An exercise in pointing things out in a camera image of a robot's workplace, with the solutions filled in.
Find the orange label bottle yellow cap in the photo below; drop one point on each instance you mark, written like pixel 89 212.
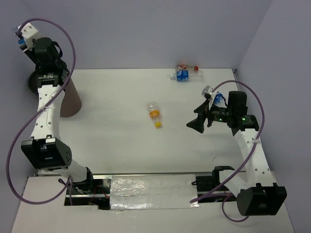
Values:
pixel 154 113

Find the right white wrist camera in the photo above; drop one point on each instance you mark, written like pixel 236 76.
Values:
pixel 209 94

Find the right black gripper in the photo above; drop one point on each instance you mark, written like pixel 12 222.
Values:
pixel 198 123

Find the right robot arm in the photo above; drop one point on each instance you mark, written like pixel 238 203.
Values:
pixel 253 184

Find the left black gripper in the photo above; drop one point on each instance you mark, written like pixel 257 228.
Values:
pixel 29 53

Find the red label bottle red cap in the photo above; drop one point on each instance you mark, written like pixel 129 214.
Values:
pixel 187 67

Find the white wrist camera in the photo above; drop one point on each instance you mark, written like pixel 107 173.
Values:
pixel 209 94
pixel 30 33

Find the silver foil tape sheet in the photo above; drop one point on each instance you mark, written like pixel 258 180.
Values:
pixel 152 192

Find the metal base rail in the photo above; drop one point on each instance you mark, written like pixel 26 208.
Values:
pixel 100 196

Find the blue label bottle white cap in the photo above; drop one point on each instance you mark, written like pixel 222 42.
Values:
pixel 219 101

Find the blue label bottle at back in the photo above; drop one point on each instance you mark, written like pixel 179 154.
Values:
pixel 187 76

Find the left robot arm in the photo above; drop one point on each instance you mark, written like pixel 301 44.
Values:
pixel 44 149

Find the brown round waste bin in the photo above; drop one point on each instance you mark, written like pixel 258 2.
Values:
pixel 71 103

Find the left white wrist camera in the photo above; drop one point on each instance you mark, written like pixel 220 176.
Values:
pixel 30 33

